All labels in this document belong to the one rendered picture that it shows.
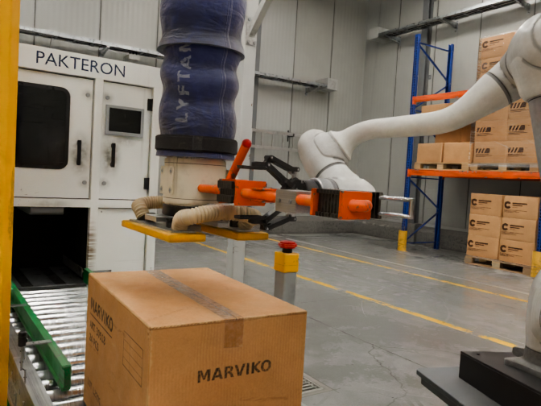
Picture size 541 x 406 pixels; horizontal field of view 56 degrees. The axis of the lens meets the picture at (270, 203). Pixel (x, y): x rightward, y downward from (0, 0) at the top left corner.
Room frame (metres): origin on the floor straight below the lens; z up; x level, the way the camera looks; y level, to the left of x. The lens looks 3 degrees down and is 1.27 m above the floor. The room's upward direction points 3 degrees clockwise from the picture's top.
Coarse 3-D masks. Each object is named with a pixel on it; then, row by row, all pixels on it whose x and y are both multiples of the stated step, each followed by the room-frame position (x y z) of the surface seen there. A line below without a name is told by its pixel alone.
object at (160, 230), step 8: (128, 224) 1.42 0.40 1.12; (136, 224) 1.38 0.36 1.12; (144, 224) 1.36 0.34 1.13; (152, 224) 1.35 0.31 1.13; (160, 224) 1.36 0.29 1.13; (168, 224) 1.29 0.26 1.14; (144, 232) 1.32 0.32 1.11; (152, 232) 1.27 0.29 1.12; (160, 232) 1.24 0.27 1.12; (168, 232) 1.23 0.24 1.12; (176, 232) 1.23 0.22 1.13; (184, 232) 1.24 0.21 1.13; (192, 232) 1.25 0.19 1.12; (168, 240) 1.19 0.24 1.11; (176, 240) 1.20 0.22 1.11; (184, 240) 1.21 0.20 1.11; (192, 240) 1.23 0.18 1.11; (200, 240) 1.24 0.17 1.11
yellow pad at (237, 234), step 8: (200, 224) 1.48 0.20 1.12; (232, 224) 1.40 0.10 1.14; (208, 232) 1.43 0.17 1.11; (216, 232) 1.39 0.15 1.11; (224, 232) 1.36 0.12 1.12; (232, 232) 1.33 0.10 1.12; (240, 232) 1.33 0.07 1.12; (248, 232) 1.34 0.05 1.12; (256, 232) 1.35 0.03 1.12; (264, 232) 1.36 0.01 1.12; (240, 240) 1.31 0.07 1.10; (248, 240) 1.32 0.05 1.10
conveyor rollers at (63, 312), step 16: (64, 288) 2.97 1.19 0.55; (80, 288) 3.01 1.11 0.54; (32, 304) 2.61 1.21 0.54; (48, 304) 2.59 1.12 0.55; (64, 304) 2.62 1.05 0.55; (80, 304) 2.66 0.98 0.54; (16, 320) 2.33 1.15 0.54; (48, 320) 2.33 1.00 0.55; (64, 320) 2.37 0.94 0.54; (80, 320) 2.40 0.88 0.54; (64, 336) 2.12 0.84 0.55; (80, 336) 2.15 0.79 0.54; (32, 352) 1.95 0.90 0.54; (64, 352) 1.94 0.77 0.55; (80, 352) 1.97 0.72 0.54; (80, 368) 1.80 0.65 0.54; (48, 384) 1.65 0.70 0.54; (80, 384) 1.71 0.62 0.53; (64, 400) 1.53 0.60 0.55; (80, 400) 1.54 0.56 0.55
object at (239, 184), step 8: (224, 184) 1.18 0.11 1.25; (232, 184) 1.15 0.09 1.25; (240, 184) 1.16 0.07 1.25; (248, 184) 1.17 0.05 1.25; (256, 184) 1.18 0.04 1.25; (264, 184) 1.19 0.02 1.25; (224, 192) 1.19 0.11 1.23; (232, 192) 1.16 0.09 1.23; (224, 200) 1.18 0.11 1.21; (232, 200) 1.15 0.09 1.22; (240, 200) 1.16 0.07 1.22; (248, 200) 1.17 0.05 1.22
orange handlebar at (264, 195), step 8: (200, 184) 1.32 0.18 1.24; (208, 184) 1.30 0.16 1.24; (216, 184) 1.35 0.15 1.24; (200, 192) 1.33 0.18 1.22; (208, 192) 1.29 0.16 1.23; (216, 192) 1.25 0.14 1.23; (240, 192) 1.16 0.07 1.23; (248, 192) 1.13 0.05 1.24; (256, 192) 1.10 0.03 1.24; (264, 192) 1.08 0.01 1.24; (272, 192) 1.06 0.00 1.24; (256, 200) 1.10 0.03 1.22; (264, 200) 1.09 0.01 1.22; (272, 200) 1.06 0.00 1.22; (296, 200) 0.99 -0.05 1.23; (304, 200) 0.96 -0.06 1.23; (352, 200) 0.87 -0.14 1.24; (360, 200) 0.88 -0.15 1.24; (368, 200) 0.89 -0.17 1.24; (352, 208) 0.87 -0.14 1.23; (360, 208) 0.87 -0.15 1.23; (368, 208) 0.88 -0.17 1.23
